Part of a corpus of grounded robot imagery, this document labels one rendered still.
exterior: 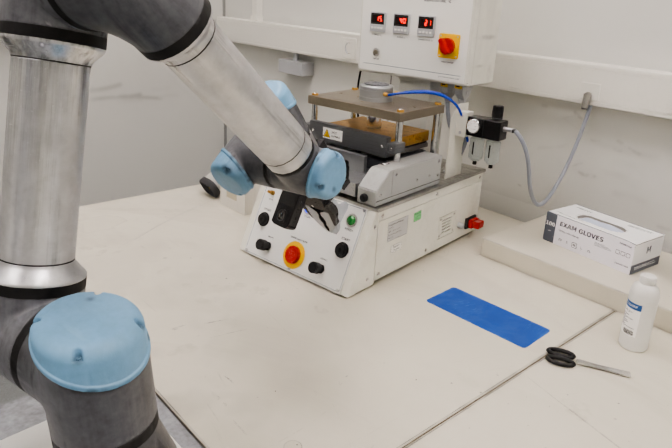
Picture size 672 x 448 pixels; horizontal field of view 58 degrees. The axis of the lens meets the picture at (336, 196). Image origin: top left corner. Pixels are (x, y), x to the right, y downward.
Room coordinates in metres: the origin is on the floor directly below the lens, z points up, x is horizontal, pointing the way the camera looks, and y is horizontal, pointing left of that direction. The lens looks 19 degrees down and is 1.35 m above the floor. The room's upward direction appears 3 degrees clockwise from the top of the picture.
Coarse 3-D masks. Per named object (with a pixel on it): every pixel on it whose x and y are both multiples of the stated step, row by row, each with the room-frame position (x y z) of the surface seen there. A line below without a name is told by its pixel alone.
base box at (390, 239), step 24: (432, 192) 1.34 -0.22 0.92; (456, 192) 1.43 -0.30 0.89; (384, 216) 1.20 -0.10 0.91; (408, 216) 1.27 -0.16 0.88; (432, 216) 1.35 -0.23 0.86; (456, 216) 1.44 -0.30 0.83; (360, 240) 1.16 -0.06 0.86; (384, 240) 1.20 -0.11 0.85; (408, 240) 1.28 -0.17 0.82; (432, 240) 1.36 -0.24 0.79; (360, 264) 1.14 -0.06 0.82; (384, 264) 1.21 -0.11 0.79; (360, 288) 1.15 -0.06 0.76
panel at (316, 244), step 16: (272, 192) 1.34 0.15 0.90; (272, 208) 1.33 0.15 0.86; (352, 208) 1.21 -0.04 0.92; (256, 224) 1.34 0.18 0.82; (272, 224) 1.31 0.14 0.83; (304, 224) 1.26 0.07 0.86; (256, 240) 1.31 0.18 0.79; (272, 240) 1.29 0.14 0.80; (288, 240) 1.26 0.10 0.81; (304, 240) 1.24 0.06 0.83; (320, 240) 1.22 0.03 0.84; (336, 240) 1.19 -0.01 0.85; (352, 240) 1.17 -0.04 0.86; (256, 256) 1.29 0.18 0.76; (272, 256) 1.27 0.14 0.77; (304, 256) 1.22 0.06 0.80; (320, 256) 1.20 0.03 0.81; (336, 256) 1.17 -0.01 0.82; (352, 256) 1.15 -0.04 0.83; (304, 272) 1.20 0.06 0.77; (336, 272) 1.16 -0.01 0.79; (336, 288) 1.14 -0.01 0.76
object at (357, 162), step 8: (344, 152) 1.33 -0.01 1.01; (352, 152) 1.32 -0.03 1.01; (352, 160) 1.31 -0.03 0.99; (360, 160) 1.30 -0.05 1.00; (352, 168) 1.31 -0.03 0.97; (360, 168) 1.30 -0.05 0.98; (368, 168) 1.34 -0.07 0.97; (352, 176) 1.27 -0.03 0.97; (360, 176) 1.27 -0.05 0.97; (352, 184) 1.22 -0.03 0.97; (344, 192) 1.23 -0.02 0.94; (352, 192) 1.22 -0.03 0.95
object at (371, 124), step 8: (344, 120) 1.50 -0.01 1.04; (352, 120) 1.50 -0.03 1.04; (360, 120) 1.51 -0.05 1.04; (368, 120) 1.43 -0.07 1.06; (376, 120) 1.42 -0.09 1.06; (360, 128) 1.42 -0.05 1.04; (368, 128) 1.42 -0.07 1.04; (376, 128) 1.42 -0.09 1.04; (384, 128) 1.43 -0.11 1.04; (392, 128) 1.43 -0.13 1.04; (408, 128) 1.44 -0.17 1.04; (416, 128) 1.45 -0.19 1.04; (392, 136) 1.35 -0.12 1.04; (408, 136) 1.37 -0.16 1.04; (416, 136) 1.39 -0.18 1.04; (424, 136) 1.42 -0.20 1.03; (408, 144) 1.37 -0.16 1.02; (416, 144) 1.40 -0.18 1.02; (424, 144) 1.42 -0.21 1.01
